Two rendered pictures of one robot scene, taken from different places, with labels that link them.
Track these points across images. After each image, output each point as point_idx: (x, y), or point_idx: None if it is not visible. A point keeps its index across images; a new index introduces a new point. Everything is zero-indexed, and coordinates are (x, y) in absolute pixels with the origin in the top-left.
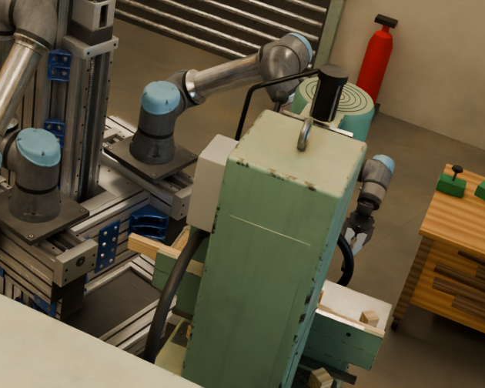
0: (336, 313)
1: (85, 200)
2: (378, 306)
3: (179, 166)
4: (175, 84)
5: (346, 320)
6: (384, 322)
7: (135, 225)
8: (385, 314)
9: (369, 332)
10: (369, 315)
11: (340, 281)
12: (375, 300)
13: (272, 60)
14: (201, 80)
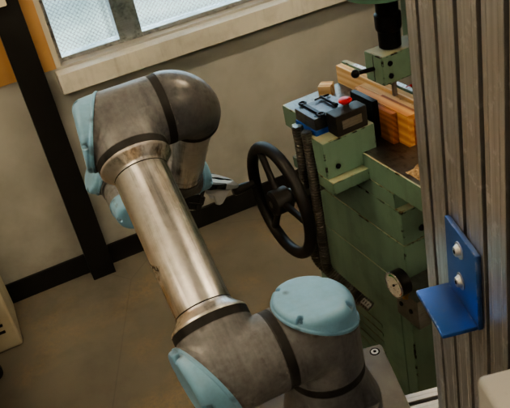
0: (363, 76)
1: None
2: (297, 104)
3: None
4: (256, 320)
5: (362, 69)
6: (310, 94)
7: None
8: (300, 99)
9: (353, 62)
10: (326, 83)
11: (262, 189)
12: (294, 108)
13: (195, 78)
14: (218, 277)
